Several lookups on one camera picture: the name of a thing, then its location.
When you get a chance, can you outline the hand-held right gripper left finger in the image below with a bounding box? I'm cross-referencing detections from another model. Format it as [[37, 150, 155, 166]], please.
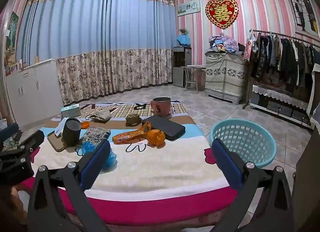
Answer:
[[27, 140, 113, 232]]

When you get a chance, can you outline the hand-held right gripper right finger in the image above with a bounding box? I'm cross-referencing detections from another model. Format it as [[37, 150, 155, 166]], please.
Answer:
[[211, 138, 294, 232]]

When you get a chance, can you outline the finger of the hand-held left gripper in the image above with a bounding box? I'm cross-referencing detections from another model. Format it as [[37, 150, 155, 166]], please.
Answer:
[[0, 123, 19, 145], [0, 130, 52, 162]]

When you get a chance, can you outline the blue plastic bag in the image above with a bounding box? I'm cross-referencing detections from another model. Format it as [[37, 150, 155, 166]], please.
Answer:
[[81, 141, 117, 170]]

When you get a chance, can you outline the white tissue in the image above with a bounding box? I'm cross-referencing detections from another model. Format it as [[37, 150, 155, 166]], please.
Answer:
[[54, 117, 68, 137]]

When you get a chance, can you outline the clear printed wrapper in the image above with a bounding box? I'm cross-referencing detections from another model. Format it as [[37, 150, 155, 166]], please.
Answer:
[[80, 127, 111, 147]]

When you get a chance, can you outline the dark cylindrical cup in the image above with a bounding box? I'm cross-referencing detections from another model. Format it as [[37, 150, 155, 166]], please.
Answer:
[[62, 118, 82, 147]]

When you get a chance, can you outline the orange snack bag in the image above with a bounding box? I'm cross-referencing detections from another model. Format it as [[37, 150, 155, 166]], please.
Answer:
[[112, 122, 152, 145]]

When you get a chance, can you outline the teal plastic basket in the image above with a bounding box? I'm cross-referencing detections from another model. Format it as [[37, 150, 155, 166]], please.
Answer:
[[209, 119, 277, 169]]

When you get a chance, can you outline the beige cloth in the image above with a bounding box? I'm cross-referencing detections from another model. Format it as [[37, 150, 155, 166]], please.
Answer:
[[85, 109, 112, 122]]

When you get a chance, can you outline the olive cloth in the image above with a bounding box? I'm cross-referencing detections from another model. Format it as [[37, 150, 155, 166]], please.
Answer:
[[125, 113, 142, 127]]

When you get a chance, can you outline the orange mandarin fruit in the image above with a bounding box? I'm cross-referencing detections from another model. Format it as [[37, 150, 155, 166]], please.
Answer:
[[146, 129, 166, 146]]

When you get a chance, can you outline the person's left forearm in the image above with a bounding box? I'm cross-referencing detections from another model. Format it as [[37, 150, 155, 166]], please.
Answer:
[[10, 187, 28, 225]]

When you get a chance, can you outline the brown edged pad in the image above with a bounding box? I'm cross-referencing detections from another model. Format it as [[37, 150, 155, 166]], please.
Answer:
[[47, 131, 83, 152]]

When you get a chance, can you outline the teal tissue box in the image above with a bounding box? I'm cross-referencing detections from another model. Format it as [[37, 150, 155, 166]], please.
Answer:
[[61, 104, 81, 119]]

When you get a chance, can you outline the printed striped blanket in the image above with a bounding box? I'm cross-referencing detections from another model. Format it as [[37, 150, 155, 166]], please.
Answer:
[[15, 100, 238, 225]]

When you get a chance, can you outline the white cabinet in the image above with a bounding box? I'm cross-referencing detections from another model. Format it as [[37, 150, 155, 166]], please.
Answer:
[[5, 58, 64, 129]]

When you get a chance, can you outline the grey plastic cabinet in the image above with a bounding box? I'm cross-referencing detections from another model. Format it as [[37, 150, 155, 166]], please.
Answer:
[[205, 89, 244, 104]]

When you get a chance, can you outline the black zip case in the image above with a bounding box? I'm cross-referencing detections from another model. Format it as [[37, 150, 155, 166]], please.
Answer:
[[142, 115, 186, 141]]

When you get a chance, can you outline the low glass door cabinet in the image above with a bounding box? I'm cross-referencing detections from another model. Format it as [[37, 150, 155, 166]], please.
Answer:
[[250, 84, 314, 130]]

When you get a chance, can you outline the brown wooden cabinet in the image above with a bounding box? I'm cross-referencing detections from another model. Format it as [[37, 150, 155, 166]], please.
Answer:
[[295, 129, 320, 232]]

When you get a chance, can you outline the pink cartoon cup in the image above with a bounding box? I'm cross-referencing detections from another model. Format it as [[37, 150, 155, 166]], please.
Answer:
[[150, 97, 172, 118]]

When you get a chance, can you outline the white lace cloth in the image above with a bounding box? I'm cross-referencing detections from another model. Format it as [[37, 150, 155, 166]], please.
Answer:
[[252, 84, 312, 110]]

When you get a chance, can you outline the patterned cloth cover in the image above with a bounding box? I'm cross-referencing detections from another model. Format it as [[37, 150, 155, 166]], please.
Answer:
[[204, 51, 249, 97]]

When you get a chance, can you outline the grey floral fringed cloth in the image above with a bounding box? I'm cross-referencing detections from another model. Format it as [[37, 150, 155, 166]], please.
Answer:
[[310, 102, 320, 132]]

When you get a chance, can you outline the grey water dispenser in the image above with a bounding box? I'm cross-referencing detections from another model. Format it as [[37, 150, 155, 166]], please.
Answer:
[[172, 46, 192, 88]]

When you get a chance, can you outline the cream bordered cloth cover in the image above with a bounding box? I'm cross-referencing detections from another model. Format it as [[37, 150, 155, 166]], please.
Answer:
[[306, 63, 320, 122]]

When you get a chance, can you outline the pink hanging bag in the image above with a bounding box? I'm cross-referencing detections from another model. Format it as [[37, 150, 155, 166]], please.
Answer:
[[243, 32, 258, 61]]

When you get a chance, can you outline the row of hanging clothes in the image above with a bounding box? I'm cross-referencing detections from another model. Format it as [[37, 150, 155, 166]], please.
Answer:
[[250, 32, 320, 95]]

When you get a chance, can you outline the pile of folded clothes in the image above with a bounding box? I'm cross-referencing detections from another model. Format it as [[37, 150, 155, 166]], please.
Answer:
[[209, 32, 247, 55]]

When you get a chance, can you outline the blue floral curtain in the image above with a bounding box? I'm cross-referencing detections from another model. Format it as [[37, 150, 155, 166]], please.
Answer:
[[15, 0, 177, 106]]

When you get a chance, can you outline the blue cloth bundle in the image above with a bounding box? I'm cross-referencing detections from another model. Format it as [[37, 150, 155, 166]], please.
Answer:
[[176, 34, 192, 47]]

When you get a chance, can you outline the metal clothes rack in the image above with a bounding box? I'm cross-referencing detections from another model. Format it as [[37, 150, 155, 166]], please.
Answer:
[[242, 29, 320, 109]]

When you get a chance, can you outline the framed black white poster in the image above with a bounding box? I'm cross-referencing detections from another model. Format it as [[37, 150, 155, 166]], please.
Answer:
[[284, 0, 320, 41]]

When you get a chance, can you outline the colourful wall poster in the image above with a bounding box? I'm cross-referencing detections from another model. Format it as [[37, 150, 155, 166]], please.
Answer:
[[5, 12, 20, 57]]

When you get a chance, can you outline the red heart wall decoration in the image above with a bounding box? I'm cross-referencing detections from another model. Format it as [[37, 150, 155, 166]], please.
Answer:
[[205, 0, 239, 30]]

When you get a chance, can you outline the wide animal wall picture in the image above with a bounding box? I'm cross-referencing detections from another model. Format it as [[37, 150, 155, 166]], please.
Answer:
[[177, 0, 201, 17]]

